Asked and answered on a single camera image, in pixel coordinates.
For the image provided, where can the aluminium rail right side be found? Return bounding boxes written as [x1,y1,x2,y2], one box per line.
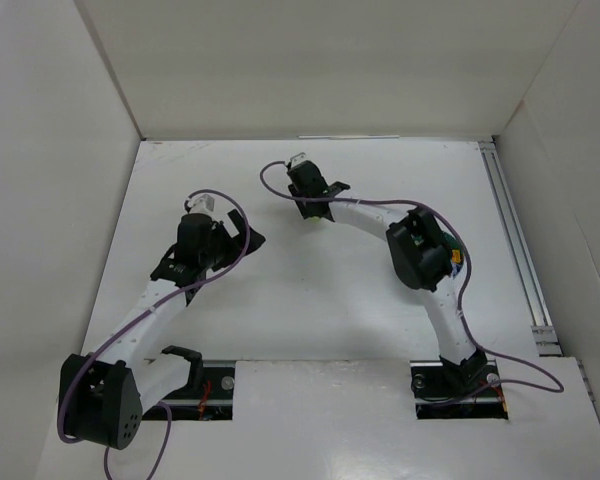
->
[478,140,563,357]

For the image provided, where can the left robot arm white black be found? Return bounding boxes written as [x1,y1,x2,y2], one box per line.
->
[57,210,266,450]

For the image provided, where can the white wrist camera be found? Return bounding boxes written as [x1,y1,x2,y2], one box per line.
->
[285,152,306,169]
[184,194,215,215]

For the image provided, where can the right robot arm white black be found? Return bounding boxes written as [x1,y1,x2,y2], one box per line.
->
[286,158,487,397]

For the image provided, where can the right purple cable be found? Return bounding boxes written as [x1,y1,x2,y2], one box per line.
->
[258,160,566,404]

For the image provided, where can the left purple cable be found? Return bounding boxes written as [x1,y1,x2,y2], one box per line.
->
[55,188,252,480]

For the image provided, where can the teal round divided container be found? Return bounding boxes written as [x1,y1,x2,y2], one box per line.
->
[443,231,465,278]

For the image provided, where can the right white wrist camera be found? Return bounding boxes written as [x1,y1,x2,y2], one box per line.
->
[285,152,306,169]

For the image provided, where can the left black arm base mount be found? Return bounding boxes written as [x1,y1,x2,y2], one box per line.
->
[133,345,236,421]

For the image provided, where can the purple cable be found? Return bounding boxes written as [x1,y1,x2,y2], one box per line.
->
[55,188,252,480]
[258,160,566,404]

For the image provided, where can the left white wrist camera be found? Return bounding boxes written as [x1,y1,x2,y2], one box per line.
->
[184,194,215,215]

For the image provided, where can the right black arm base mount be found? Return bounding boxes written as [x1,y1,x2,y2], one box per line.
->
[410,351,509,420]

